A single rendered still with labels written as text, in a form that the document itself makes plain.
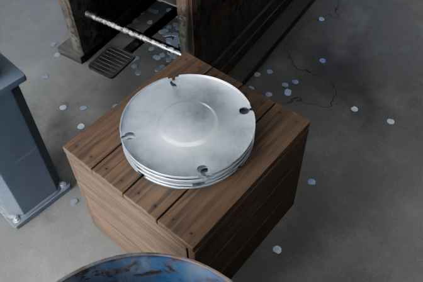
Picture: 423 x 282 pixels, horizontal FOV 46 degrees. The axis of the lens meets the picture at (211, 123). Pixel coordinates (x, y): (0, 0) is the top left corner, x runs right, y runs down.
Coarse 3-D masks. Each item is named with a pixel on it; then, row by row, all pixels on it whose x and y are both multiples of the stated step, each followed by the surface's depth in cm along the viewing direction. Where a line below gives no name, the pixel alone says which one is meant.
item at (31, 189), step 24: (0, 96) 108; (0, 120) 112; (24, 120) 117; (0, 144) 115; (24, 144) 121; (0, 168) 119; (24, 168) 126; (48, 168) 133; (0, 192) 126; (24, 192) 130; (48, 192) 138; (24, 216) 135
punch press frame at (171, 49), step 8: (88, 16) 167; (96, 16) 165; (104, 24) 165; (112, 24) 163; (120, 24) 162; (128, 32) 160; (136, 32) 159; (144, 40) 158; (152, 40) 157; (160, 40) 157; (160, 48) 157; (168, 48) 155; (176, 48) 154
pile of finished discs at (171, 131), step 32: (160, 96) 113; (192, 96) 112; (224, 96) 112; (128, 128) 107; (160, 128) 106; (192, 128) 105; (224, 128) 106; (128, 160) 105; (160, 160) 101; (192, 160) 101; (224, 160) 101
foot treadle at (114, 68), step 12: (168, 12) 173; (156, 24) 168; (108, 48) 158; (120, 48) 157; (132, 48) 159; (96, 60) 154; (108, 60) 154; (120, 60) 154; (132, 60) 155; (108, 72) 150
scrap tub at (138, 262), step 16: (112, 256) 78; (128, 256) 78; (144, 256) 78; (160, 256) 78; (176, 256) 77; (80, 272) 76; (96, 272) 78; (112, 272) 80; (128, 272) 81; (144, 272) 82; (160, 272) 82; (176, 272) 81; (192, 272) 79; (208, 272) 77
